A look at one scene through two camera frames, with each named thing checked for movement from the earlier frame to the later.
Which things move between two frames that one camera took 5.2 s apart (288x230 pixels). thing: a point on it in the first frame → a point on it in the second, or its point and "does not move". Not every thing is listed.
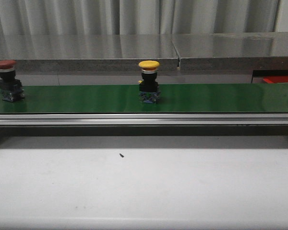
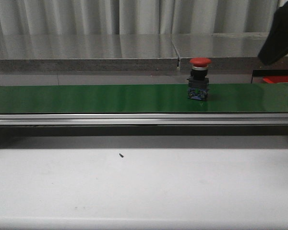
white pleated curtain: (77, 17) does not move
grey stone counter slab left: (84, 52) does not move
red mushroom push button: (12, 88) → (198, 83)
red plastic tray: (280, 79) does not move
